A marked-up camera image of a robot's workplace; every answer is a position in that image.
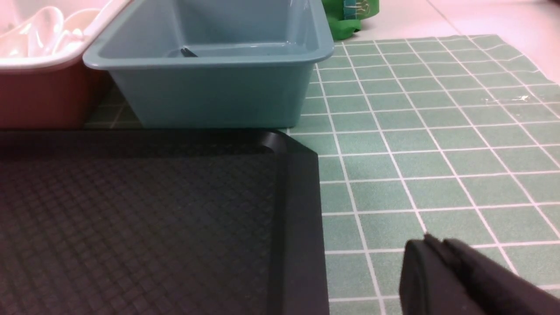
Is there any teal plastic bin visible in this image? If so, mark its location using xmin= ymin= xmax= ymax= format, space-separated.
xmin=83 ymin=0 xmax=334 ymax=128

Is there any black textured serving tray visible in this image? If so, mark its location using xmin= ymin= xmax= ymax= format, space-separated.
xmin=0 ymin=129 xmax=329 ymax=315

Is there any white spoon in bin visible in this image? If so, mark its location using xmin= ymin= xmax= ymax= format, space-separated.
xmin=28 ymin=6 xmax=64 ymax=58

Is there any white and brown spoon bin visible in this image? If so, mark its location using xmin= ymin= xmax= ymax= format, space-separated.
xmin=0 ymin=0 xmax=129 ymax=129

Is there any green fabric backdrop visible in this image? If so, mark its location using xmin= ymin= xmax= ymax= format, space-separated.
xmin=322 ymin=0 xmax=380 ymax=41

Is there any green checkered table mat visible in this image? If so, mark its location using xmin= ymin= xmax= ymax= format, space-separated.
xmin=85 ymin=34 xmax=560 ymax=315

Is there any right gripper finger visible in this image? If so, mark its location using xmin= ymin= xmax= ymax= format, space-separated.
xmin=399 ymin=234 xmax=560 ymax=315

